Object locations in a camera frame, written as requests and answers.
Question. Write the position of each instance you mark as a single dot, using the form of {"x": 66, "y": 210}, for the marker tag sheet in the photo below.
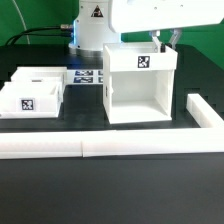
{"x": 84, "y": 77}

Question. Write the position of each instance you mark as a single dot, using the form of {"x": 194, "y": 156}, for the white front rail right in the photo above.
{"x": 146, "y": 142}

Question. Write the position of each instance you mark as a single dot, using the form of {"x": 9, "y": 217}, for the white front drawer tray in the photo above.
{"x": 30, "y": 100}

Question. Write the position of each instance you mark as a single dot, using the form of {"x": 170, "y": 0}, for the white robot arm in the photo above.
{"x": 103, "y": 21}

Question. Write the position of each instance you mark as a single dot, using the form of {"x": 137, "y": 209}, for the white drawer tray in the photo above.
{"x": 40, "y": 74}
{"x": 30, "y": 100}

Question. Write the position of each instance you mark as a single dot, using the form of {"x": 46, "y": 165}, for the white side rail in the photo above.
{"x": 202, "y": 112}

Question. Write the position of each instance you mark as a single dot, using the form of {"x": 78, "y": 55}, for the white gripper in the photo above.
{"x": 154, "y": 15}

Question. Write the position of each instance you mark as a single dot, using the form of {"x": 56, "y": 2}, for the white rear drawer tray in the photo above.
{"x": 40, "y": 74}

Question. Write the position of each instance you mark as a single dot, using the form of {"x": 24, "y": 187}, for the white drawer cabinet box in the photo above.
{"x": 138, "y": 82}

